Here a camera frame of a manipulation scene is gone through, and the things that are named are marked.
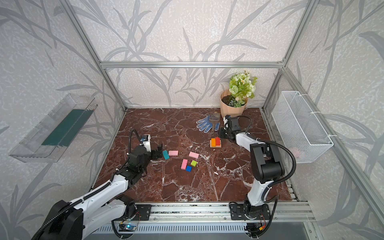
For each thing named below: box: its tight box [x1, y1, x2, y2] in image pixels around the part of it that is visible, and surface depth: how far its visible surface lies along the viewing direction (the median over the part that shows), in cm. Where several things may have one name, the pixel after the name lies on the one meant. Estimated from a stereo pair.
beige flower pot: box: [220, 89, 249, 118], surface depth 104 cm
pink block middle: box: [189, 151, 200, 159], surface depth 96 cm
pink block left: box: [168, 150, 179, 156], surface depth 96 cm
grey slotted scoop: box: [209, 112, 221, 134], surface depth 114 cm
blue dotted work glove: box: [196, 115, 221, 133], surface depth 111 cm
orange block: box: [211, 138, 216, 147], surface depth 101 cm
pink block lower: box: [181, 159, 188, 170], surface depth 91 cm
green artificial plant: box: [228, 70, 258, 109], surface depth 97 cm
